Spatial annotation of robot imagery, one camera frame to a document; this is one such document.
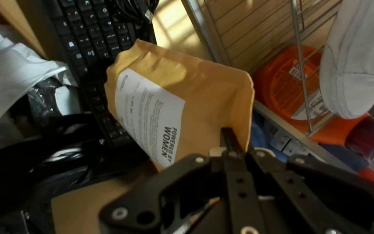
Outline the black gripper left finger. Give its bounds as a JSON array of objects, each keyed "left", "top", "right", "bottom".
[{"left": 97, "top": 127, "right": 263, "bottom": 234}]

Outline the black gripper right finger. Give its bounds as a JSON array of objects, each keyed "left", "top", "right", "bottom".
[{"left": 243, "top": 147, "right": 374, "bottom": 234}]

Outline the brown paper bag white label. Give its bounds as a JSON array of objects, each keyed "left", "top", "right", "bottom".
[{"left": 104, "top": 38, "right": 256, "bottom": 173}]

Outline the grey metal shoe rack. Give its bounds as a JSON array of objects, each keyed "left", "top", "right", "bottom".
[{"left": 182, "top": 0, "right": 374, "bottom": 192}]

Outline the white plastic bag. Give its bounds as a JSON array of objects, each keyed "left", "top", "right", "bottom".
[{"left": 0, "top": 25, "right": 69, "bottom": 142}]

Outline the maroon item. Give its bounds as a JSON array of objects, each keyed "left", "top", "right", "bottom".
[{"left": 345, "top": 116, "right": 374, "bottom": 161}]

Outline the orange plastic container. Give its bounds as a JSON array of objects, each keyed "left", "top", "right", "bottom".
[{"left": 253, "top": 44, "right": 370, "bottom": 147}]

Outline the white sneaker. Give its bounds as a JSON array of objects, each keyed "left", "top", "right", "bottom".
[{"left": 319, "top": 0, "right": 374, "bottom": 121}]

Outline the black computer keyboard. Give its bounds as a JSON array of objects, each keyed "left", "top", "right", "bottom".
[{"left": 43, "top": 0, "right": 158, "bottom": 148}]

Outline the brown box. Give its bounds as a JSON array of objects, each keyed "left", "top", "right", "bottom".
[{"left": 0, "top": 0, "right": 48, "bottom": 57}]

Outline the coiled black usb cable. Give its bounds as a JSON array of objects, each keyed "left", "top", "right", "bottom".
[{"left": 108, "top": 0, "right": 160, "bottom": 25}]

